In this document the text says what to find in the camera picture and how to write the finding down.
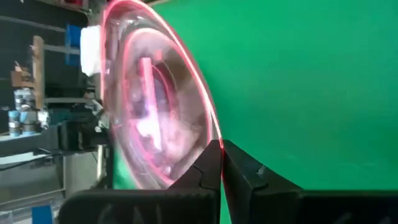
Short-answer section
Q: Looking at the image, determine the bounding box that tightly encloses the blue box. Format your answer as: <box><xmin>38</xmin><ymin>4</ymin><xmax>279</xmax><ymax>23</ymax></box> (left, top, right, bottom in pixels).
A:
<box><xmin>64</xmin><ymin>23</ymin><xmax>82</xmax><ymax>67</ymax></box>

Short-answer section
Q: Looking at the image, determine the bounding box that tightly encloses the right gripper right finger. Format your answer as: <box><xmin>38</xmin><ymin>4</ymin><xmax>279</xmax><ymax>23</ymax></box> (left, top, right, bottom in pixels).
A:
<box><xmin>223</xmin><ymin>139</ymin><xmax>398</xmax><ymax>224</ymax></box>

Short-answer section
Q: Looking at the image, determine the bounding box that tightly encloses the black table frame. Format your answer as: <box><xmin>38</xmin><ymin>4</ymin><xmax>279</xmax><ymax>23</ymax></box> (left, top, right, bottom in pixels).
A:
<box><xmin>93</xmin><ymin>142</ymin><xmax>116</xmax><ymax>190</ymax></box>

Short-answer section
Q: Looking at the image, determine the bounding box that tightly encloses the wooden rack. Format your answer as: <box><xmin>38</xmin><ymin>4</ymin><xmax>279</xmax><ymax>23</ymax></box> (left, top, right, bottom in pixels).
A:
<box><xmin>11</xmin><ymin>35</ymin><xmax>46</xmax><ymax>110</ymax></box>

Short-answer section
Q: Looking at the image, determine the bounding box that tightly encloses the green table mat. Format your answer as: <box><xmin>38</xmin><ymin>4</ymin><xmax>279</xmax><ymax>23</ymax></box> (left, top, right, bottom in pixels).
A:
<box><xmin>113</xmin><ymin>0</ymin><xmax>398</xmax><ymax>224</ymax></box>

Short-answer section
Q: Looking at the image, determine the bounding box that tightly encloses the transparent pink plastic plate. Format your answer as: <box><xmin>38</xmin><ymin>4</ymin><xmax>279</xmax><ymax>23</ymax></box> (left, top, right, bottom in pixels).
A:
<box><xmin>99</xmin><ymin>0</ymin><xmax>224</xmax><ymax>190</ymax></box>

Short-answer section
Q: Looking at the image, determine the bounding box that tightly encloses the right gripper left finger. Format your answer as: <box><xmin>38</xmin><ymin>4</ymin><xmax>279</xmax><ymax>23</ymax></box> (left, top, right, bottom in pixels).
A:
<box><xmin>58</xmin><ymin>139</ymin><xmax>223</xmax><ymax>224</ymax></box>

